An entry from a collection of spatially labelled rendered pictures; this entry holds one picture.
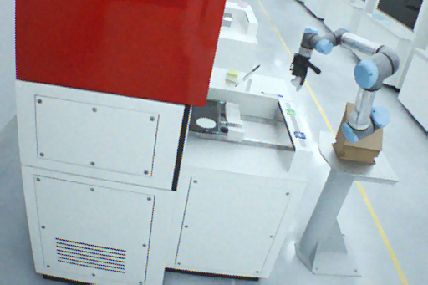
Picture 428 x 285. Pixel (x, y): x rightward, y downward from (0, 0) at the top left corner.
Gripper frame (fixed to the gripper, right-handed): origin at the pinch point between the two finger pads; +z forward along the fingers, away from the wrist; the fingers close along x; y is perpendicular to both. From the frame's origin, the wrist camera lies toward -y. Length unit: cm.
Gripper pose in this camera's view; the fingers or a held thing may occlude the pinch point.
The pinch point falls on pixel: (298, 89)
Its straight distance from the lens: 221.8
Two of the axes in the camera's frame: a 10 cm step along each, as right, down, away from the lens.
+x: 0.1, 4.8, -8.8
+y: -9.8, -1.5, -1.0
